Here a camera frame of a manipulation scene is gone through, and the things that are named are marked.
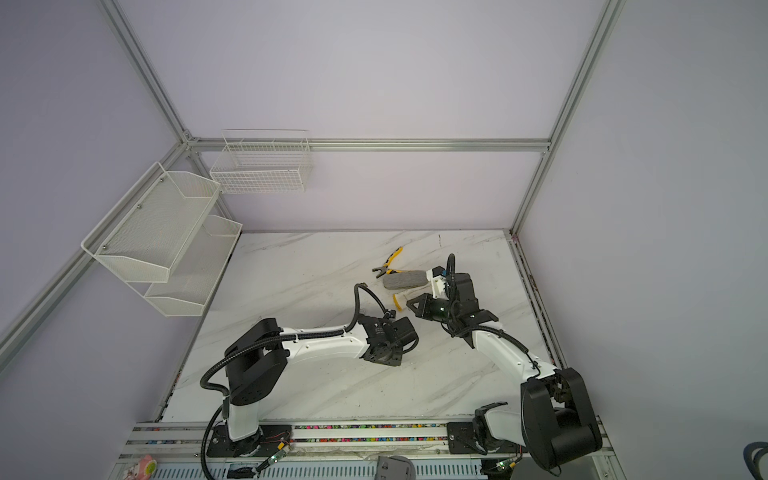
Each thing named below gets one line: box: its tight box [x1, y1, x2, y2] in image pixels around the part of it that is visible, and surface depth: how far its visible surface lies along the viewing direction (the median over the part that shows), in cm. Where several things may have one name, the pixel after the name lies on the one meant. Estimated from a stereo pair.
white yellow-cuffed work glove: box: [392, 285, 432, 311], surface depth 103 cm
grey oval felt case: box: [382, 270, 429, 290], surface depth 104 cm
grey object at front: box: [375, 455, 417, 480], surface depth 71 cm
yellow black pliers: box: [372, 246, 404, 279], surface depth 113 cm
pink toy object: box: [137, 454, 157, 480], surface depth 69 cm
